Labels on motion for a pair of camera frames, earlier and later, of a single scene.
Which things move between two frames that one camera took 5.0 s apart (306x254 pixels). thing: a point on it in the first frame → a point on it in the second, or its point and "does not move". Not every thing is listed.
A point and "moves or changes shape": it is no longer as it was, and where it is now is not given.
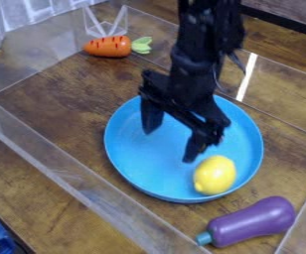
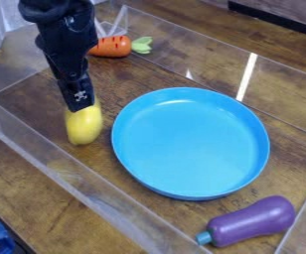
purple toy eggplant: x=270 y=215 does not move
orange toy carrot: x=116 y=46 does not move
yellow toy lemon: x=215 y=176 → x=84 y=123
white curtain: x=5 y=15 does not move
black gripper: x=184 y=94 → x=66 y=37
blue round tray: x=147 y=163 moves or changes shape
